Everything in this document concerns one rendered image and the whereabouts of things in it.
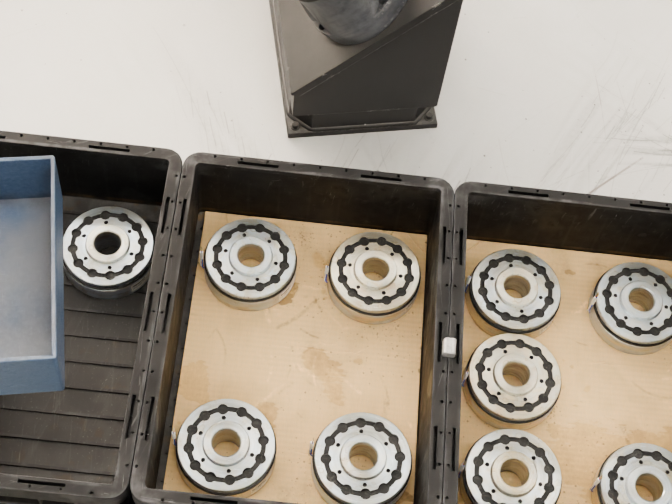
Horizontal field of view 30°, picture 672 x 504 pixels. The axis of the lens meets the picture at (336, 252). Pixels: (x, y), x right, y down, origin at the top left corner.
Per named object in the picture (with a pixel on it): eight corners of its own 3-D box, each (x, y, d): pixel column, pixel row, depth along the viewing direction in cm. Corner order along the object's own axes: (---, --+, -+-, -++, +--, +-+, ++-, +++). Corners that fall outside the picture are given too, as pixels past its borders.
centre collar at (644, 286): (615, 282, 142) (617, 279, 141) (658, 282, 142) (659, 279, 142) (622, 321, 140) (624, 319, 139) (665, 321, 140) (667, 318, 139)
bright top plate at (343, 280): (327, 234, 143) (328, 231, 142) (415, 233, 144) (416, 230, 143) (332, 314, 138) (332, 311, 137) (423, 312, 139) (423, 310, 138)
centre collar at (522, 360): (489, 355, 136) (490, 353, 136) (534, 354, 137) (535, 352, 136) (495, 397, 134) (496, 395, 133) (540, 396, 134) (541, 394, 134)
